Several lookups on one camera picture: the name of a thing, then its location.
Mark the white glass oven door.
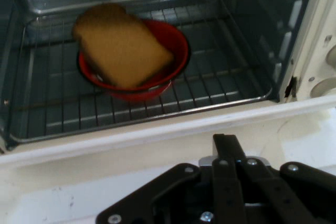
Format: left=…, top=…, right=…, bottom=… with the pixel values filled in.
left=0, top=94, right=336, bottom=190

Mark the red bowl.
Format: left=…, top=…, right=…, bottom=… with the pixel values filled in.
left=77, top=19, right=192, bottom=102

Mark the white toaster oven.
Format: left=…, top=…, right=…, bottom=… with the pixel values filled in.
left=0, top=0, right=336, bottom=156

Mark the toast bread slice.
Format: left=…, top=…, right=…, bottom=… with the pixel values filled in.
left=72, top=3, right=175, bottom=89

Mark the metal wire oven rack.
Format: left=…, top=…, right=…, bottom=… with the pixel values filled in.
left=0, top=0, right=274, bottom=145

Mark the white oven knob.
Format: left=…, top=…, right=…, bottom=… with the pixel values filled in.
left=325, top=44, right=336, bottom=67
left=309, top=77, right=336, bottom=98

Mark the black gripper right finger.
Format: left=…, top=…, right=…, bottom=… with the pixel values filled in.
left=225, top=134, right=336, bottom=224

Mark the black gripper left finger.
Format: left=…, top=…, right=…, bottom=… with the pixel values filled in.
left=96, top=133, right=247, bottom=224

